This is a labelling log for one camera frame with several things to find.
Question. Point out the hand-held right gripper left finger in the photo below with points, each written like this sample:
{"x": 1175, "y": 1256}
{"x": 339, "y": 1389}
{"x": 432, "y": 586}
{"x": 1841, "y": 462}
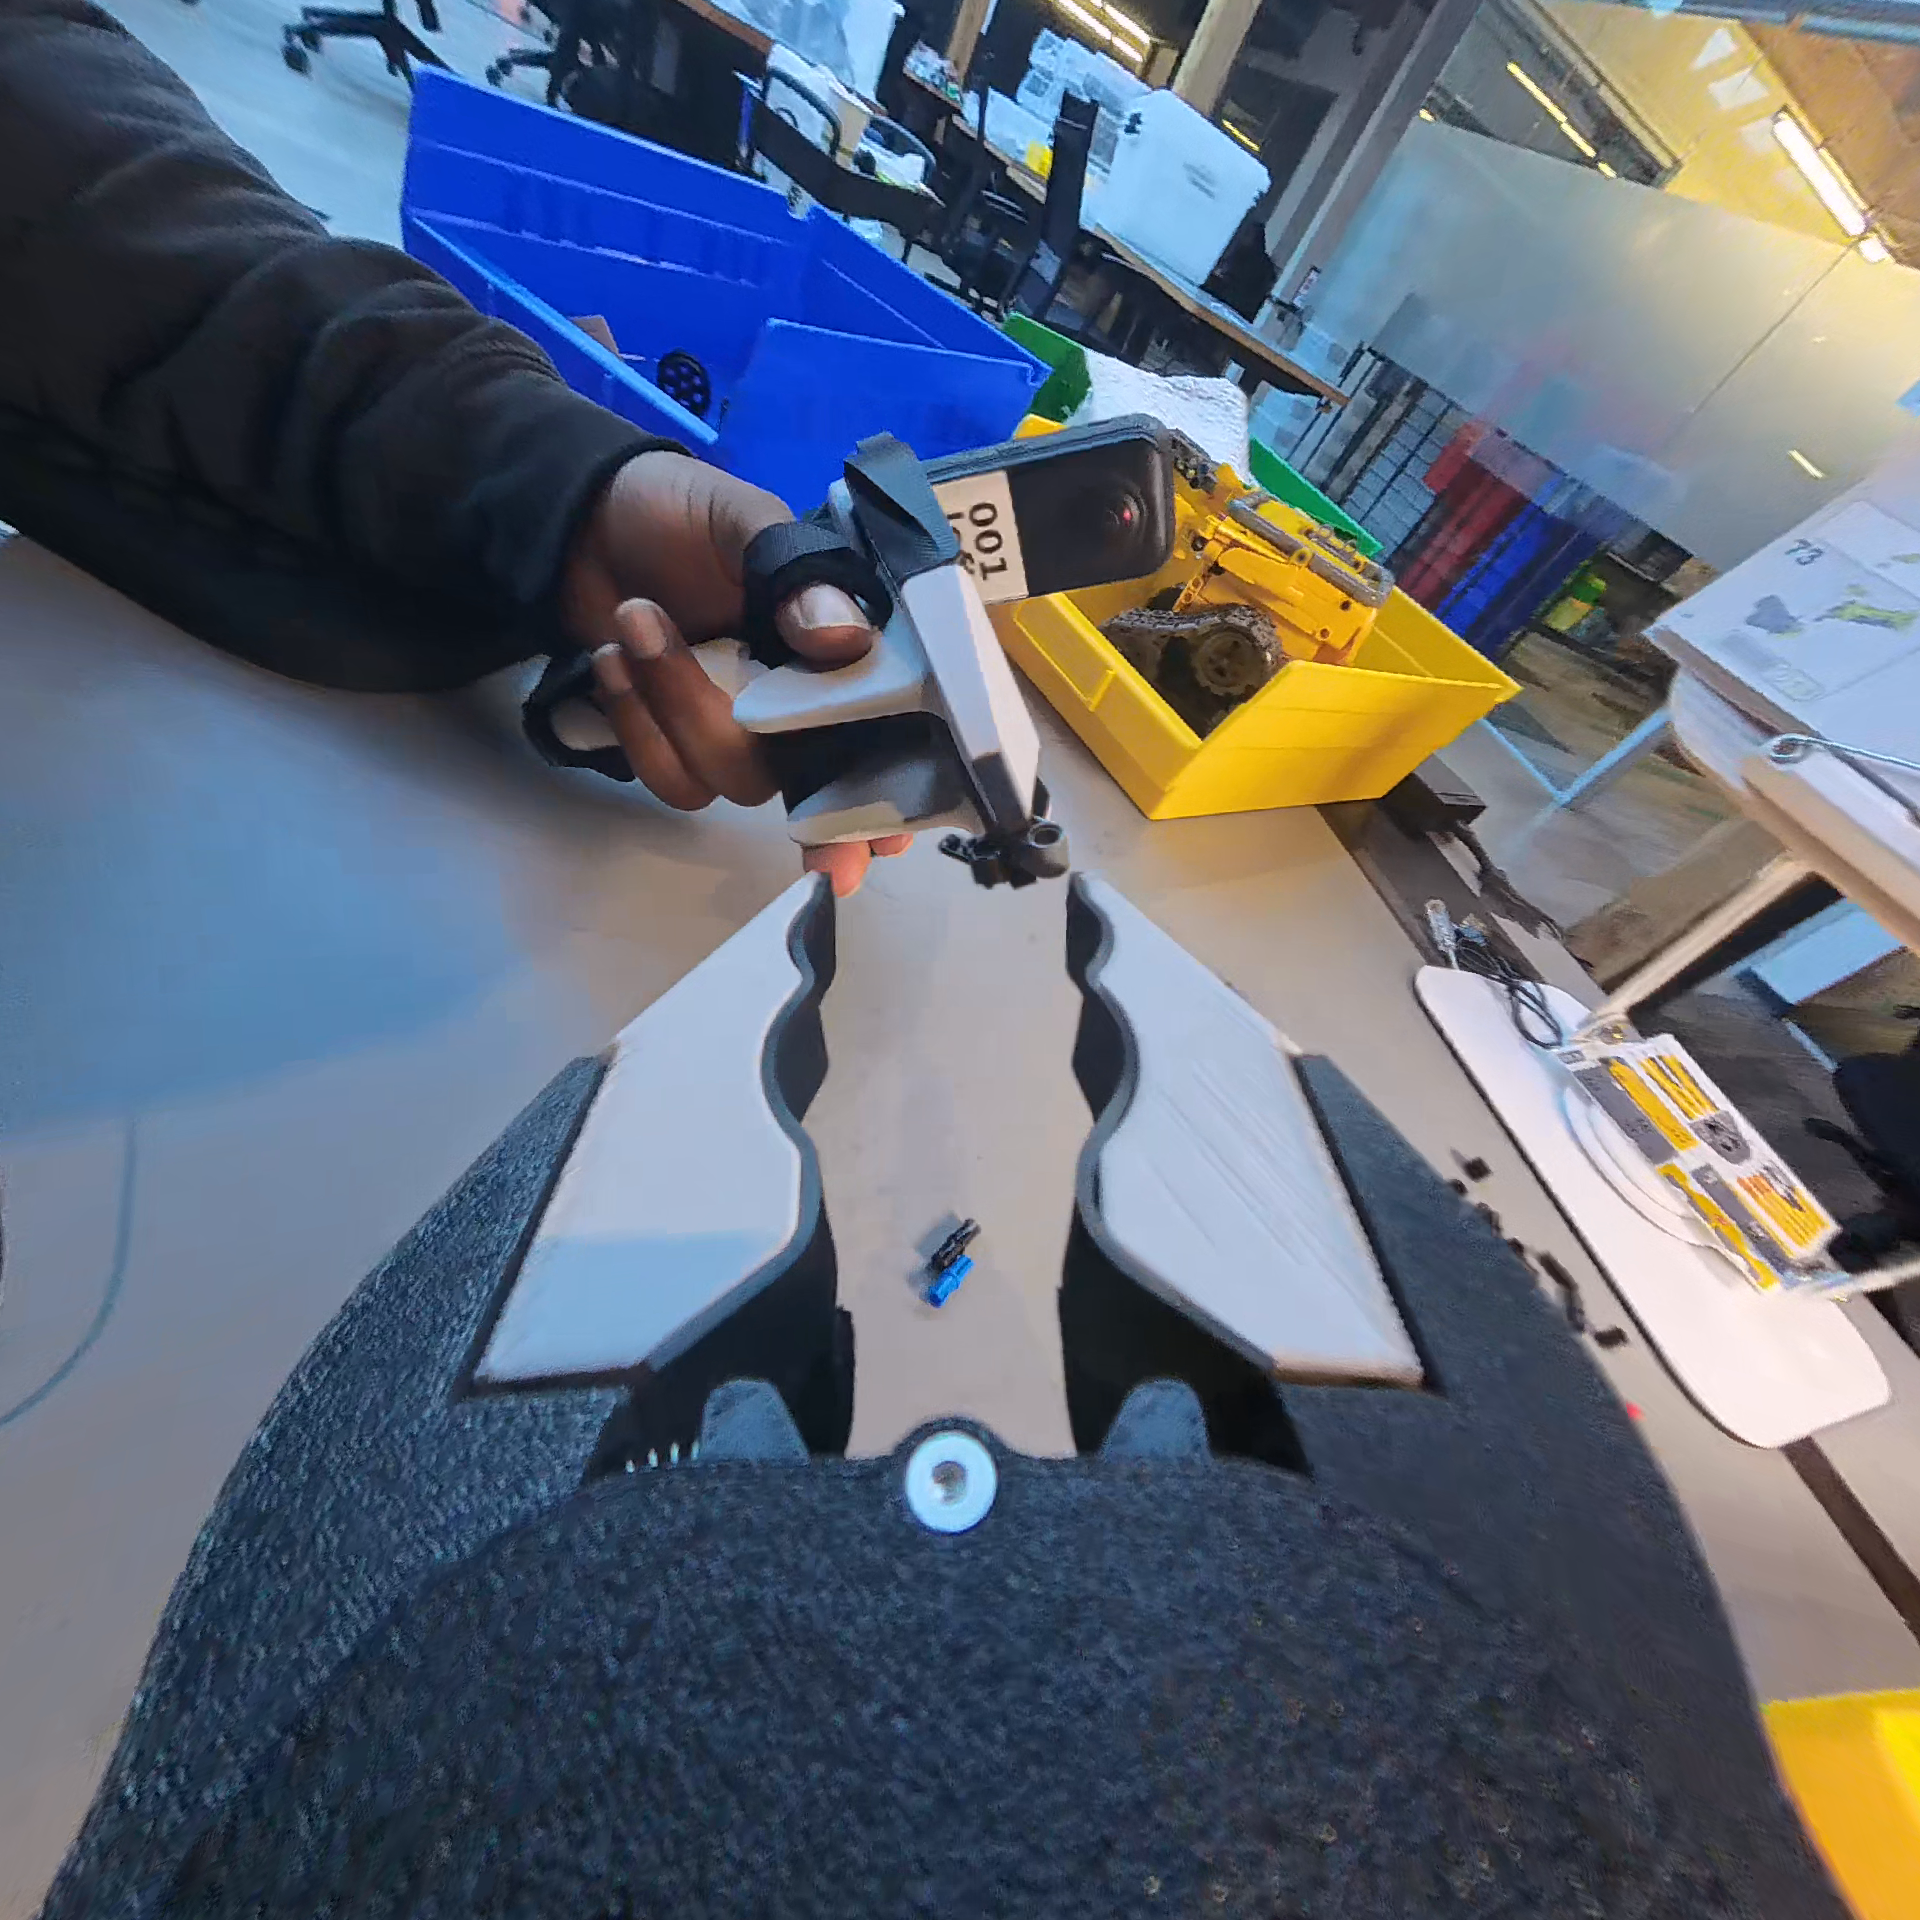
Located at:
{"x": 675, "y": 1186}

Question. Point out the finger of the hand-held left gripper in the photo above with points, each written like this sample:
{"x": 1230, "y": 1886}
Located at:
{"x": 1009, "y": 735}
{"x": 954, "y": 676}

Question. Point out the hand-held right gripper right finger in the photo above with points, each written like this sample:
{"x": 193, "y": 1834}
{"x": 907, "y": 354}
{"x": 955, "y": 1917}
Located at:
{"x": 1243, "y": 1200}

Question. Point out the grey toy connector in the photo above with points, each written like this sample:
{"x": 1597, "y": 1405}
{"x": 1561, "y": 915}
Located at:
{"x": 1046, "y": 848}

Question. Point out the black toy connector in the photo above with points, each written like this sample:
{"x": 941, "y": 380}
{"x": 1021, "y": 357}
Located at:
{"x": 974, "y": 855}

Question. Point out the blue toy pin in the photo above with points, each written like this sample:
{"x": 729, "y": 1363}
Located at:
{"x": 944, "y": 1284}

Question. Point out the pile of small toy parts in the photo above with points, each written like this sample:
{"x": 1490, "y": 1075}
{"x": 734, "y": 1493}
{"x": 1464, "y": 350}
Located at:
{"x": 1559, "y": 1284}

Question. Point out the person's left forearm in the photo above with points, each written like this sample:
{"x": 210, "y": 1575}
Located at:
{"x": 301, "y": 375}

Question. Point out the grey desk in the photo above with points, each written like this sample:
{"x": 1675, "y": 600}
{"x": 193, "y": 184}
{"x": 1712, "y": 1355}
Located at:
{"x": 375, "y": 975}

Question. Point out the person's left hand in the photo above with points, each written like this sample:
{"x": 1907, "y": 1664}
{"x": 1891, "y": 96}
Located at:
{"x": 661, "y": 556}

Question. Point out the green plastic bin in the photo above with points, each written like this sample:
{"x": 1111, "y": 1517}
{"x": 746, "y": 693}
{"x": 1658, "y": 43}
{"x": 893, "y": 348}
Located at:
{"x": 1049, "y": 368}

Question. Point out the black toy tracks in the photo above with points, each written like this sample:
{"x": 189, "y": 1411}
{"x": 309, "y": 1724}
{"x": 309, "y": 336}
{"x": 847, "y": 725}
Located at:
{"x": 1200, "y": 646}

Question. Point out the yellow toy model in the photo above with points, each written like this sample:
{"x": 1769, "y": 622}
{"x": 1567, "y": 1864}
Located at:
{"x": 1290, "y": 556}

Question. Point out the yellow plastic bin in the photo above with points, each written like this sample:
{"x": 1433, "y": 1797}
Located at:
{"x": 1861, "y": 1799}
{"x": 1319, "y": 750}

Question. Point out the white printer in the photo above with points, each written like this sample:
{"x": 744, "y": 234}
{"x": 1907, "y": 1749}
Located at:
{"x": 1185, "y": 182}

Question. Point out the black toy wheel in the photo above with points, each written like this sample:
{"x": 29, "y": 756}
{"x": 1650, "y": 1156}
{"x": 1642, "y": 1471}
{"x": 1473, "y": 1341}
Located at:
{"x": 681, "y": 375}

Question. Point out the black power adapter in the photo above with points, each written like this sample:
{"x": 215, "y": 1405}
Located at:
{"x": 1433, "y": 804}

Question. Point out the yellow grey sticker sheet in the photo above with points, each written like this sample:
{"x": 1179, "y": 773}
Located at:
{"x": 1695, "y": 1141}

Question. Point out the white folding stand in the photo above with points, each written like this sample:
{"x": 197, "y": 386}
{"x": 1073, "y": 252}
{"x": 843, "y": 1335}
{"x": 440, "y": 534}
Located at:
{"x": 1725, "y": 1350}

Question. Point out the black office chair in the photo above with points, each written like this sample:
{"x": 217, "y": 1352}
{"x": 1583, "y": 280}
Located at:
{"x": 360, "y": 30}
{"x": 1882, "y": 1110}

